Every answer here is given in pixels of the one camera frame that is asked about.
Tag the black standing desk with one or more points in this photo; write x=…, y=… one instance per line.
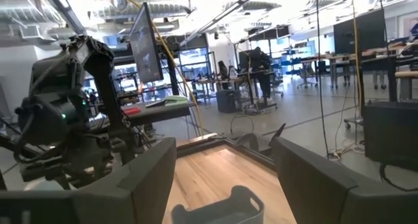
x=252, y=90

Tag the person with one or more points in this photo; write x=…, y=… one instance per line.
x=261, y=67
x=223, y=70

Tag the black floor cabinet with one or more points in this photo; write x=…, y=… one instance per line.
x=392, y=132

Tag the large black panel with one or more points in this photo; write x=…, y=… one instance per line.
x=359, y=34

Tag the black monitor stand post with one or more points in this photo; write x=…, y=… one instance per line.
x=171, y=73

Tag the wooden top workbench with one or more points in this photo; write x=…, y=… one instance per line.
x=406, y=75

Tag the dark grey desk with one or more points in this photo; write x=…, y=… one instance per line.
x=156, y=114

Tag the grey caster cart base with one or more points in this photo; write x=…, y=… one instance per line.
x=352, y=120

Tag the black pointed bracket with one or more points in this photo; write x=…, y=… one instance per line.
x=279, y=131

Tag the red flat object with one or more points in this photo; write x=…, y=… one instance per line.
x=132, y=111

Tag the black floor box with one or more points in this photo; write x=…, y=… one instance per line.
x=228, y=101

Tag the long ceiling light fixture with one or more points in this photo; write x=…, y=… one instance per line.
x=225, y=13

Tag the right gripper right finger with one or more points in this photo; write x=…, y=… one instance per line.
x=320, y=198

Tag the green flat object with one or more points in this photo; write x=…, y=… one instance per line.
x=176, y=100

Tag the blue-grey plastic tub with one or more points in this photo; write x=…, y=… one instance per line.
x=228, y=214

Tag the black computer monitor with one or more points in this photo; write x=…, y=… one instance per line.
x=145, y=47

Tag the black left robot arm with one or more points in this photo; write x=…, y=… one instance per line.
x=101, y=87

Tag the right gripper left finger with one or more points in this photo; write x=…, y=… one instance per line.
x=143, y=191

